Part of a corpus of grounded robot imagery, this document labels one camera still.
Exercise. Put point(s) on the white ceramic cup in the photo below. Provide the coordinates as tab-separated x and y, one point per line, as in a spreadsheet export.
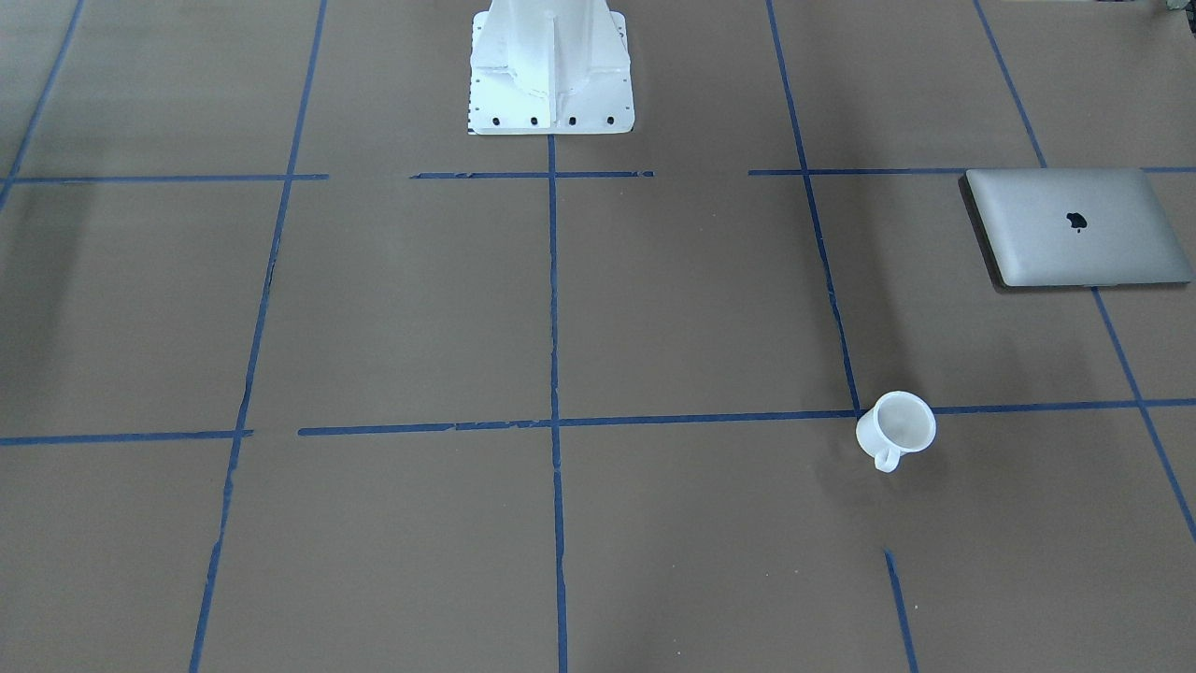
898	424

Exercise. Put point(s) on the grey closed laptop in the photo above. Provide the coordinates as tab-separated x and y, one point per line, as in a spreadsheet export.
1076	227

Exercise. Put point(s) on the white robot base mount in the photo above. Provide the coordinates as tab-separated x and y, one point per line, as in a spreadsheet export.
550	67

